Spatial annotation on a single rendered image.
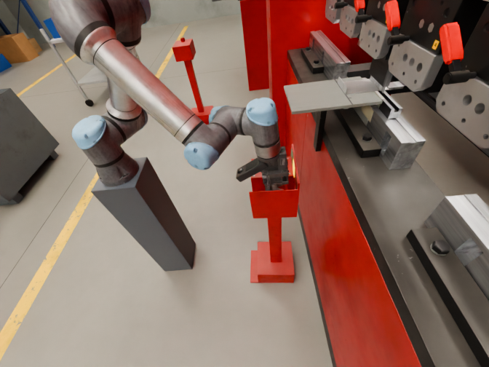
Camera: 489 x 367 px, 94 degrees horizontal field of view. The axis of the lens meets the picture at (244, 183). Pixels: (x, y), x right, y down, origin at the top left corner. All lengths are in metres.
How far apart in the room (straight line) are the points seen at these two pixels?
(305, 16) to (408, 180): 1.16
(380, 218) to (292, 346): 0.91
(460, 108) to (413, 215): 0.26
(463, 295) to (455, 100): 0.34
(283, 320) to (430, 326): 0.92
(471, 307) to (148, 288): 1.45
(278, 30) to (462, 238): 1.36
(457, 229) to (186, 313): 1.27
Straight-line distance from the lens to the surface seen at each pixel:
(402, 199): 0.70
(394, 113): 0.79
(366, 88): 0.87
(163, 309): 1.54
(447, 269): 0.59
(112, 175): 0.99
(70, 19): 0.64
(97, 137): 0.92
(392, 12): 0.69
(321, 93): 0.83
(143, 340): 1.55
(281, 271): 1.34
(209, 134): 0.56
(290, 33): 1.63
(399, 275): 0.58
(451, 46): 0.53
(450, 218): 0.61
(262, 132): 0.60
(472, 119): 0.53
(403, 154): 0.74
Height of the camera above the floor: 1.36
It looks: 46 degrees down
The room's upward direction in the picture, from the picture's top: 10 degrees counter-clockwise
